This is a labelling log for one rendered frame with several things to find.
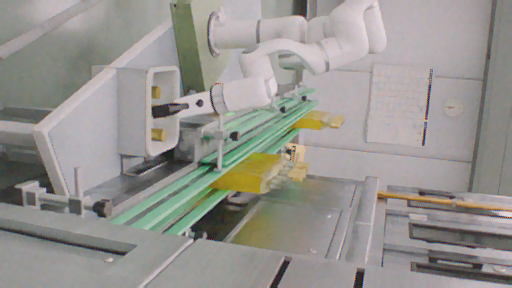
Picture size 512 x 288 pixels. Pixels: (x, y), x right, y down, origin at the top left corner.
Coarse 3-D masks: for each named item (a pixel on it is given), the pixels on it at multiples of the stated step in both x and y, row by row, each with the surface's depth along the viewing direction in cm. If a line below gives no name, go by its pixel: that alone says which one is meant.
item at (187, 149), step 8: (184, 128) 138; (184, 136) 136; (192, 136) 135; (184, 144) 136; (192, 144) 136; (176, 152) 138; (184, 152) 137; (192, 152) 136; (184, 160) 137; (192, 160) 137
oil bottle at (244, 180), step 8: (232, 168) 144; (224, 176) 141; (232, 176) 140; (240, 176) 140; (248, 176) 139; (256, 176) 138; (264, 176) 138; (216, 184) 142; (224, 184) 142; (232, 184) 141; (240, 184) 140; (248, 184) 139; (256, 184) 139; (264, 184) 138; (256, 192) 139; (264, 192) 139
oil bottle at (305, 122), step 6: (300, 120) 250; (306, 120) 249; (312, 120) 248; (318, 120) 247; (324, 120) 248; (294, 126) 252; (300, 126) 251; (306, 126) 250; (312, 126) 249; (318, 126) 248; (324, 126) 248; (330, 126) 248; (336, 126) 246
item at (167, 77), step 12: (156, 72) 130; (168, 72) 129; (156, 84) 131; (168, 84) 131; (168, 96) 131; (156, 120) 133; (168, 120) 133; (168, 132) 133; (156, 144) 128; (168, 144) 130
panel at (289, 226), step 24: (240, 216) 147; (264, 216) 150; (288, 216) 150; (312, 216) 151; (336, 216) 152; (216, 240) 128; (240, 240) 130; (264, 240) 131; (288, 240) 132; (312, 240) 133; (336, 240) 132
